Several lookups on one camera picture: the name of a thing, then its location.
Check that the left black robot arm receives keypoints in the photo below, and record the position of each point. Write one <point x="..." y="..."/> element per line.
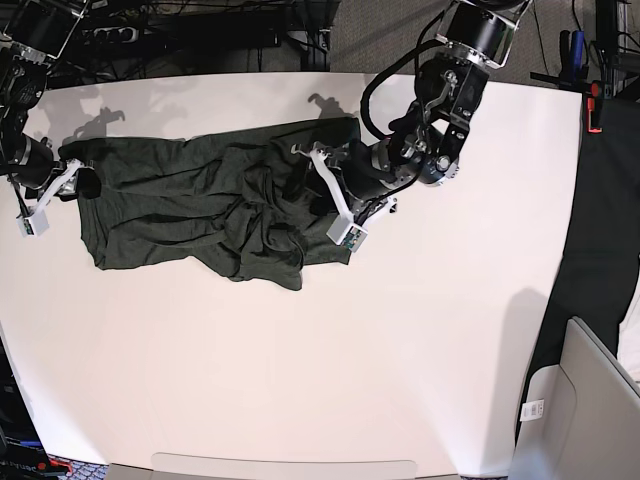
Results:
<point x="452" y="59"/>

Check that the red clamp lower left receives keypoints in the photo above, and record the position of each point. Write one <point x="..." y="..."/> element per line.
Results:
<point x="53" y="467"/>

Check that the blue handled clamp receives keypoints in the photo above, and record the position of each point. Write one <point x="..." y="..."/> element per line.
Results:
<point x="573" y="69"/>

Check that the white barcode label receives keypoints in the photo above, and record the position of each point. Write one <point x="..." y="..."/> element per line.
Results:
<point x="532" y="410"/>

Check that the red black table clamp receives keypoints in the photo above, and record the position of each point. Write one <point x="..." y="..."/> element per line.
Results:
<point x="597" y="94"/>

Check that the black box under table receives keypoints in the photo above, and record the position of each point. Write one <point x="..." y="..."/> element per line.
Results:
<point x="242" y="31"/>

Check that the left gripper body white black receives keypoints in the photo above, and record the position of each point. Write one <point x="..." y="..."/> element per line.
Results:
<point x="345" y="230"/>

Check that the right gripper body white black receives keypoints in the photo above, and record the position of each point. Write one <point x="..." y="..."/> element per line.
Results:
<point x="39" y="189"/>

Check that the dark green long-sleeve shirt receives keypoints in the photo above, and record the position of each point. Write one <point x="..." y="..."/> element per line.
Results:
<point x="235" y="201"/>

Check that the beige plastic bin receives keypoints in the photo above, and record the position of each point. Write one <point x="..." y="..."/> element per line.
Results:
<point x="590" y="426"/>

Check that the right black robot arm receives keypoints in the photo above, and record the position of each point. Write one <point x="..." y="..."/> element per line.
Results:
<point x="32" y="41"/>

